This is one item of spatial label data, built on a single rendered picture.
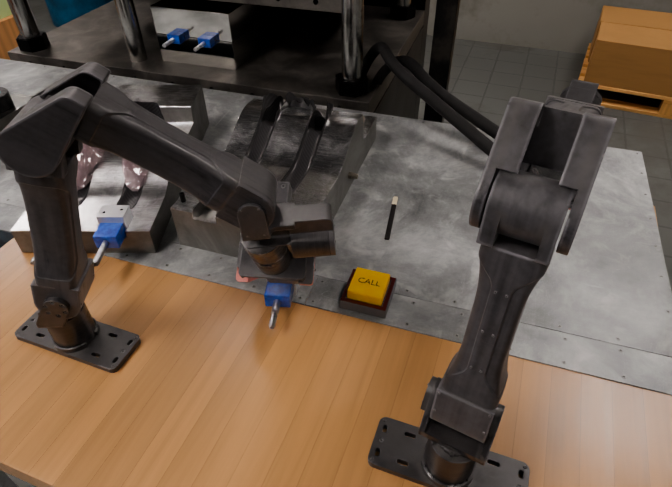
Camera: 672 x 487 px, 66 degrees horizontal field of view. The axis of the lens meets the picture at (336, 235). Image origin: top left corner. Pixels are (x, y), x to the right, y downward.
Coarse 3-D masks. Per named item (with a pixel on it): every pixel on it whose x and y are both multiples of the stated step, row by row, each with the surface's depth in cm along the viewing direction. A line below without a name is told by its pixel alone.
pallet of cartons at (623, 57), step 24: (600, 24) 315; (624, 24) 310; (648, 24) 308; (600, 48) 293; (624, 48) 288; (648, 48) 283; (600, 72) 300; (624, 72) 295; (648, 72) 290; (648, 96) 296
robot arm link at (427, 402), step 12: (432, 384) 62; (432, 396) 61; (420, 408) 62; (504, 408) 59; (432, 420) 63; (492, 420) 58; (420, 432) 62; (432, 432) 62; (444, 432) 62; (456, 432) 62; (492, 432) 59; (444, 444) 61; (456, 444) 61; (468, 444) 61; (480, 444) 61; (468, 456) 60; (480, 456) 59
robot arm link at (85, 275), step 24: (48, 96) 60; (72, 144) 63; (72, 168) 63; (24, 192) 62; (48, 192) 62; (72, 192) 65; (48, 216) 64; (72, 216) 66; (48, 240) 67; (72, 240) 68; (48, 264) 69; (72, 264) 70; (48, 288) 72; (72, 288) 72; (72, 312) 75
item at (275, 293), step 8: (272, 288) 86; (280, 288) 86; (288, 288) 86; (296, 288) 90; (264, 296) 85; (272, 296) 85; (280, 296) 85; (288, 296) 85; (272, 304) 86; (280, 304) 86; (288, 304) 86; (272, 312) 84; (272, 320) 82; (272, 328) 82
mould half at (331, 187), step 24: (240, 120) 113; (288, 120) 111; (336, 120) 110; (360, 120) 111; (240, 144) 111; (288, 144) 109; (336, 144) 107; (360, 144) 116; (288, 168) 106; (312, 168) 105; (336, 168) 105; (312, 192) 99; (336, 192) 104; (192, 216) 94; (192, 240) 99; (216, 240) 97
